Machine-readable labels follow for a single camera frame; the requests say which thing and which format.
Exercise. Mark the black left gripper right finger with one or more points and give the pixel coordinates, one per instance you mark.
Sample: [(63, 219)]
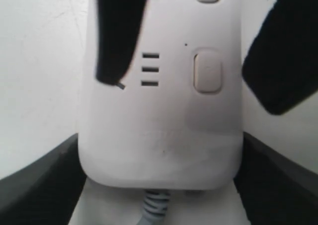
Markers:
[(281, 67)]

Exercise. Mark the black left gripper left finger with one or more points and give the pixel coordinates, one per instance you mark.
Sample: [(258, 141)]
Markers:
[(119, 23)]

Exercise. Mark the white five-outlet power strip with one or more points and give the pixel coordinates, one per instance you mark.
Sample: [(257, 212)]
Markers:
[(175, 120)]

